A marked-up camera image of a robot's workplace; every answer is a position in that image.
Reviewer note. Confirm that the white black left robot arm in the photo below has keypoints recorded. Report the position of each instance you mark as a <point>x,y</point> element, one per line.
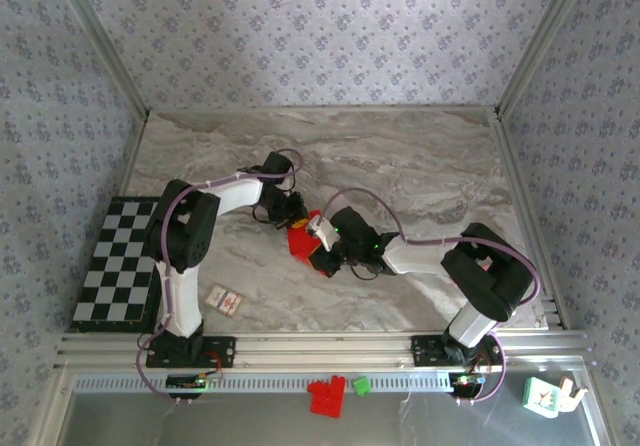
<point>182,306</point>

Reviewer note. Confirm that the small printed card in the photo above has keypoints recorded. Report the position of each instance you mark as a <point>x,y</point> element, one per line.
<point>223,300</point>

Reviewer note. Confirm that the green toy brick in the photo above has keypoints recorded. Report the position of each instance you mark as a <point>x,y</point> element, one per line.
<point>361,385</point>

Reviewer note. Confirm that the red toy brick block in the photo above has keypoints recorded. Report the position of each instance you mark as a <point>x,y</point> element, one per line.
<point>327,401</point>

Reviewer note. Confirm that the black white checkerboard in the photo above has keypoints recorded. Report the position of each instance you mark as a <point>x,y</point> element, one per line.
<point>115,276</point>

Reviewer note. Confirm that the white green toy clock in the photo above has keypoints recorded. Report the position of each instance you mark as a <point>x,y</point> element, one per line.
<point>540,398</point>

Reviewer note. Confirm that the wooden toy piece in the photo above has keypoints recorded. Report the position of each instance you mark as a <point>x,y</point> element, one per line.
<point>567,401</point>

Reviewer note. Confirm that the aluminium front rail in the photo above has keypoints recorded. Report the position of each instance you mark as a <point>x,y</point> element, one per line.
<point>325,348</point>

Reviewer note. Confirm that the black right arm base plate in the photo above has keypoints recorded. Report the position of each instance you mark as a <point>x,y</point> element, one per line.
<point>425,351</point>

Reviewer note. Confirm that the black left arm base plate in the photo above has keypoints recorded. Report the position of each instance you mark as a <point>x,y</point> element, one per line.
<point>222,353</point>

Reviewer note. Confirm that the aluminium side rail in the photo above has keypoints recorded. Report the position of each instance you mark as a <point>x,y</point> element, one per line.
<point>135,156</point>
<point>526,216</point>

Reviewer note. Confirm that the aluminium frame post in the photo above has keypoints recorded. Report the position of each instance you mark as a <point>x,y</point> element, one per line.
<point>540,41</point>
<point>102,41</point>

